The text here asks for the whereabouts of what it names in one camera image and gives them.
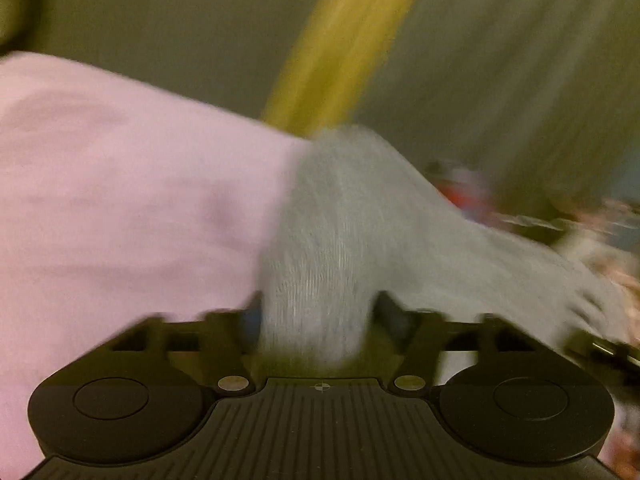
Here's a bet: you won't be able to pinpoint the grey curtain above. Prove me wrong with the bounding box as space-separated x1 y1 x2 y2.
29 0 640 221

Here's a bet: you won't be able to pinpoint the pink bed sheet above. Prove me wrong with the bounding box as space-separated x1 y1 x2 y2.
1 53 306 479

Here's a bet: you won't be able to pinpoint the yellow curtain stripe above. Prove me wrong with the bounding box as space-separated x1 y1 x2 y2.
262 0 414 136

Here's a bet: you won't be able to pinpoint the grey knit pants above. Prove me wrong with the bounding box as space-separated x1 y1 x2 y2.
258 127 628 377

